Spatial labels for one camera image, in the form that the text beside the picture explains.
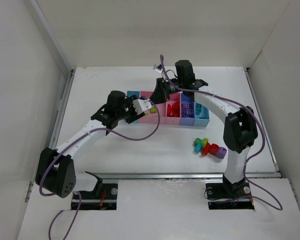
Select lime green lego brick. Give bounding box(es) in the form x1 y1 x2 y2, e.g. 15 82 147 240
150 106 157 114

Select multicolour lego chain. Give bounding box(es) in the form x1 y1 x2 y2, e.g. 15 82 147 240
192 137 227 161

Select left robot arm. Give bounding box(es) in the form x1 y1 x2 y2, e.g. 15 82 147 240
35 90 152 198

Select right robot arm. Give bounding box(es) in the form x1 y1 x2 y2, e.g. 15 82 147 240
150 60 258 193

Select red legos in bin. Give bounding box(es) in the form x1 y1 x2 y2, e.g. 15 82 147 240
166 101 181 118

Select purple legos in bin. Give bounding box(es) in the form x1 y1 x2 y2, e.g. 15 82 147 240
180 101 195 119

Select teal legos in bin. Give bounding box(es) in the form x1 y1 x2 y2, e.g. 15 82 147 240
194 102 206 119

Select left light blue bin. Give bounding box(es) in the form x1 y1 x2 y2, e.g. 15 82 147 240
125 90 140 124

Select purple blue bin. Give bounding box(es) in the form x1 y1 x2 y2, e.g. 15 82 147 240
179 93 195 126

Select large pink bin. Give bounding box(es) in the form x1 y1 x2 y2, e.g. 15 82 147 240
138 91 167 125

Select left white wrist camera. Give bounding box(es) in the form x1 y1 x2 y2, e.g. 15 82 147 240
132 99 152 115

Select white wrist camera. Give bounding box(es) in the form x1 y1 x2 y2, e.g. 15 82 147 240
153 64 163 74
132 99 152 115

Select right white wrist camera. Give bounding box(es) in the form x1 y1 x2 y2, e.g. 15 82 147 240
153 64 163 74

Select aluminium rail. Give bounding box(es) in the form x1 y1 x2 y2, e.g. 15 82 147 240
43 172 282 181

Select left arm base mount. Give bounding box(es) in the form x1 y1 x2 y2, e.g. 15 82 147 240
70 171 119 211

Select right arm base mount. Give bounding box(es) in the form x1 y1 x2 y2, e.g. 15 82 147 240
204 182 255 210

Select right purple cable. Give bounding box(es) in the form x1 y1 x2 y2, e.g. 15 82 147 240
159 54 284 211

